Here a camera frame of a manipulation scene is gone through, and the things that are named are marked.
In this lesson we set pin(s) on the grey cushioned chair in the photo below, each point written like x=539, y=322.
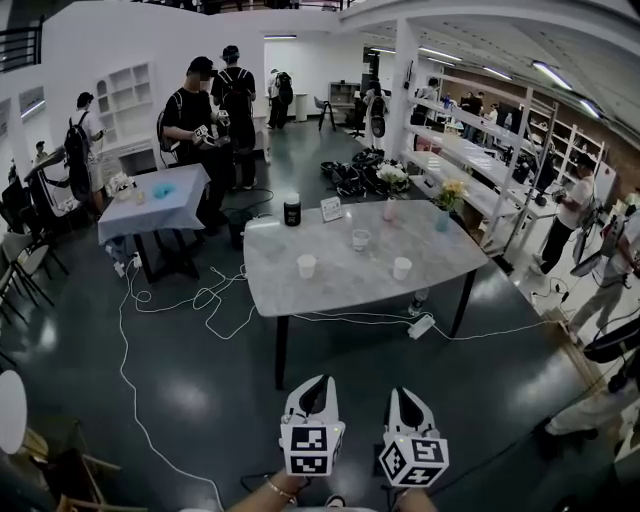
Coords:
x=22, y=260

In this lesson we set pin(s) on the black white floor appliance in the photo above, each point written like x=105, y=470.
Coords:
x=47, y=167

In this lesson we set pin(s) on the person's white black shoe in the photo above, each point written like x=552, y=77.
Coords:
x=336, y=500

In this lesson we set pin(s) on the white potted flowers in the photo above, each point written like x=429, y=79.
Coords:
x=120, y=185

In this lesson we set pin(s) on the pile of black backpacks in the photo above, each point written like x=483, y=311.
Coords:
x=355, y=172

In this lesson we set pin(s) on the black waste bin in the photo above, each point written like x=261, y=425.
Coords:
x=239, y=227

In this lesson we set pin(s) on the person's right forearm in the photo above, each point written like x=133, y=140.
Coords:
x=415, y=502

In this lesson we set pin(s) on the white power adapter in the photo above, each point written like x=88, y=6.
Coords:
x=119, y=268

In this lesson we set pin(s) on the black side table frame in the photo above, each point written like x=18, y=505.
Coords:
x=150, y=260

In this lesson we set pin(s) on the small yellow object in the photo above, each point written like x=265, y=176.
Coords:
x=140, y=198

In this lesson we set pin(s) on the pink vase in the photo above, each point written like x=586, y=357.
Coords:
x=389, y=210

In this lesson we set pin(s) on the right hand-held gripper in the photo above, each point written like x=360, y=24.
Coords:
x=415, y=460

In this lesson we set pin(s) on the white counter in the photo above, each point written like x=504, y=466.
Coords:
x=300, y=105

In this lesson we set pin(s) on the white cubby shelf cabinet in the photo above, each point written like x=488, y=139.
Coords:
x=125, y=100

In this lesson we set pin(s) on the turquoise fluffy object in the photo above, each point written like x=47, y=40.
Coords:
x=164, y=190

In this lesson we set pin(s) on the round white side table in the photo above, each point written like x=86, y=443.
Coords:
x=11, y=410

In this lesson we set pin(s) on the small standing sign card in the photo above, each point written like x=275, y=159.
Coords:
x=331, y=208

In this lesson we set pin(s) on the white metal shelving rack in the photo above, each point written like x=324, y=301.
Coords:
x=475, y=160

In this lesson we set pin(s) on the white paper cup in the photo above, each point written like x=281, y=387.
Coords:
x=401, y=268
x=306, y=266

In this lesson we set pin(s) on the white flower bouquet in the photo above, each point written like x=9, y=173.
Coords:
x=392, y=174

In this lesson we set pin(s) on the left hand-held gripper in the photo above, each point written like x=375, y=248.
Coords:
x=310, y=450

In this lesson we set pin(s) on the yellow flower bouquet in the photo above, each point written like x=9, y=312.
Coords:
x=451, y=192

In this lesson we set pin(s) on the blue vase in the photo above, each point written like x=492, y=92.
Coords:
x=442, y=221

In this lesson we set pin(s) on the white power strip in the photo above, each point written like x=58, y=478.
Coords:
x=420, y=325

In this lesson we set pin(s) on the black bottle with white lid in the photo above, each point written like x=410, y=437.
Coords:
x=292, y=212

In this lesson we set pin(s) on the black folding chair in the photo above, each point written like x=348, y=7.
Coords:
x=327, y=110

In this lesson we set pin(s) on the person's left forearm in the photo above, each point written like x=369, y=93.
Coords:
x=260, y=497

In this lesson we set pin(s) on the clear water bottle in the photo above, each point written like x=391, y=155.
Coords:
x=419, y=300

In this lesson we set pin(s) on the light wooden frame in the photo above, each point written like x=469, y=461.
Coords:
x=580, y=350

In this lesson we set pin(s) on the low open shelf unit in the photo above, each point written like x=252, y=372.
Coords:
x=345, y=92

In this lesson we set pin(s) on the ceiling tube light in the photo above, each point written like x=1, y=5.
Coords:
x=552, y=75
x=280, y=36
x=590, y=107

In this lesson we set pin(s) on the wooden chair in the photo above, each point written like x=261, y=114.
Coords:
x=85, y=470

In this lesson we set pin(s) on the black balcony railing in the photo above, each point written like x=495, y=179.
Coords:
x=20, y=50

